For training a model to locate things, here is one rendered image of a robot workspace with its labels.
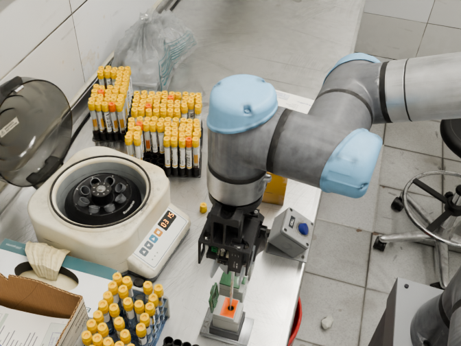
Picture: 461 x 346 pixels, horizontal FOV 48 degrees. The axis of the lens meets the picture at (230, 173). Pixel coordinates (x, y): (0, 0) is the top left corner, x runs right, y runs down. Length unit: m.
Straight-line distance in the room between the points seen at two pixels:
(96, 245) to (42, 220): 0.13
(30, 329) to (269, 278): 0.46
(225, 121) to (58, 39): 0.83
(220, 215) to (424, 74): 0.29
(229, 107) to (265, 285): 0.58
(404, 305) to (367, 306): 1.14
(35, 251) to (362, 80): 0.67
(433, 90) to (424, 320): 0.45
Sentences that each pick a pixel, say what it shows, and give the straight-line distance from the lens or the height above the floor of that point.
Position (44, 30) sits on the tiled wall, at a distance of 1.27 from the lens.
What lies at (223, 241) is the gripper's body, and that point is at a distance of 0.67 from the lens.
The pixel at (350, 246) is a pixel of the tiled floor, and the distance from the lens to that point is 2.30.
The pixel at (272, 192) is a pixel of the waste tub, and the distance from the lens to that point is 1.17.
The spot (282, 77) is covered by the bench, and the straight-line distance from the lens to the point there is 1.59.
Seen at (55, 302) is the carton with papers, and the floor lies 0.98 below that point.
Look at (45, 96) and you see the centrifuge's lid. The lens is 1.16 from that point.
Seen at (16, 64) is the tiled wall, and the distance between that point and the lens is 1.21.
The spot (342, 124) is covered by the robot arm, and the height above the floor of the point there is 1.41.
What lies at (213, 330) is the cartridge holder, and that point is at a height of 0.90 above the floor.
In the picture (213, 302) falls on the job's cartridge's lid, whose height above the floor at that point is 0.97.
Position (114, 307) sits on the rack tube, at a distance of 0.91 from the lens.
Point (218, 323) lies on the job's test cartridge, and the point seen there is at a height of 0.93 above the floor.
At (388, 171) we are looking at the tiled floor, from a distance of 2.67.
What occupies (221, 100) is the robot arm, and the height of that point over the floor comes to 1.43.
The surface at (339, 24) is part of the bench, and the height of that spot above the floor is 0.87.
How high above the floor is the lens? 1.76
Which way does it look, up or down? 45 degrees down
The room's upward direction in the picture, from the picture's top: 3 degrees clockwise
